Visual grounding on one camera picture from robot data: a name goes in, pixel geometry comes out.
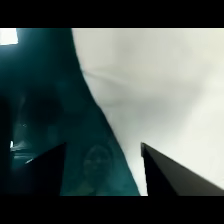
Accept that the white garment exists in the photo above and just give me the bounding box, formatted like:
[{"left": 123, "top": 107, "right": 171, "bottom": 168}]
[{"left": 71, "top": 27, "right": 224, "bottom": 197}]

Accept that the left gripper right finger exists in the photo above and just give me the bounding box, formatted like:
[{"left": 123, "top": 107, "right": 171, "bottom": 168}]
[{"left": 140, "top": 142, "right": 224, "bottom": 197}]

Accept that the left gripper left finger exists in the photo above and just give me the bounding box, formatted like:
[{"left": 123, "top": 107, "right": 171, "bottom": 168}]
[{"left": 9, "top": 142, "right": 67, "bottom": 197}]

